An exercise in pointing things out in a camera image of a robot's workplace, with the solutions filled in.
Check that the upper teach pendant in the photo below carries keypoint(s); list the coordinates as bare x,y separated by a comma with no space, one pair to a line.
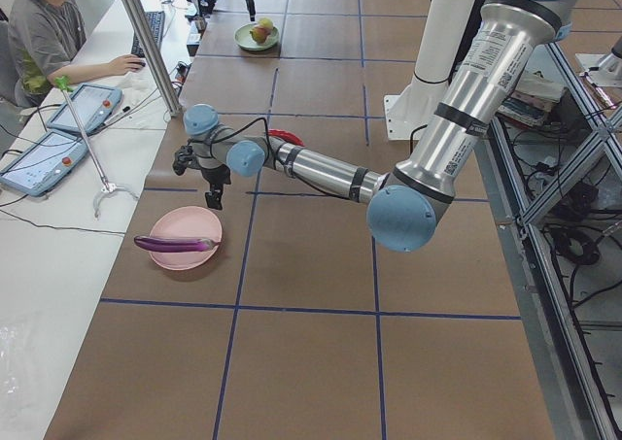
93,103

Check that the aluminium frame post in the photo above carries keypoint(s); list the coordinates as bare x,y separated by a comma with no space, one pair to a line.
137,17

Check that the red yellow pomegranate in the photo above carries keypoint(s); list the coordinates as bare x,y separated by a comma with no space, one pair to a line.
259,34

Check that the green plate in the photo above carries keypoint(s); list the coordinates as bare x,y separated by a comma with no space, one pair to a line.
244,40

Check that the grabber reacher tool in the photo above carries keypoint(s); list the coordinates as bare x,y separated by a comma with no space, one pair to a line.
108,188

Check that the pink plate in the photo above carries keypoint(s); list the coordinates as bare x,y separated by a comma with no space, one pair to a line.
190,221

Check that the red chili pepper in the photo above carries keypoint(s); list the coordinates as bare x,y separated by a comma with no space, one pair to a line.
286,136

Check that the lower teach pendant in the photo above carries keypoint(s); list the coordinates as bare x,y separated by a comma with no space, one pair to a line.
41,167

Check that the teach pendant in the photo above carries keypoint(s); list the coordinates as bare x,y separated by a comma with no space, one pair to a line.
93,103
41,167

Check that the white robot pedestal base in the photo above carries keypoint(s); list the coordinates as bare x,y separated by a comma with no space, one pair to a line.
449,30

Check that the purple eggplant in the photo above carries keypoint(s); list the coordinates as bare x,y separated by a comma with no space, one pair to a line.
175,245

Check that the seated person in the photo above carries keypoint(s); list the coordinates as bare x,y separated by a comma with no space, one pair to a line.
44,36

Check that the pink yellow peach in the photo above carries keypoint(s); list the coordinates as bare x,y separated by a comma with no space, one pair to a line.
266,24

